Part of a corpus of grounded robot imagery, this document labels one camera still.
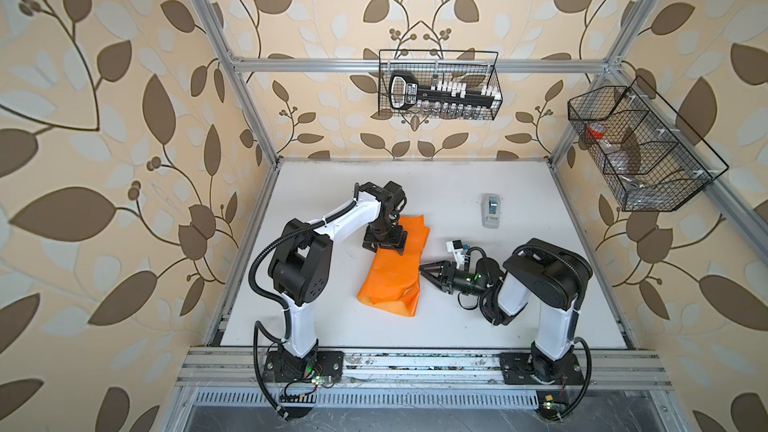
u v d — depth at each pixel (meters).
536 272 0.51
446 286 0.78
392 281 0.82
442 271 0.79
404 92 0.85
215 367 0.76
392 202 0.69
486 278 0.70
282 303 0.53
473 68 0.91
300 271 0.50
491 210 1.02
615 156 0.71
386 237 0.79
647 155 0.74
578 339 0.67
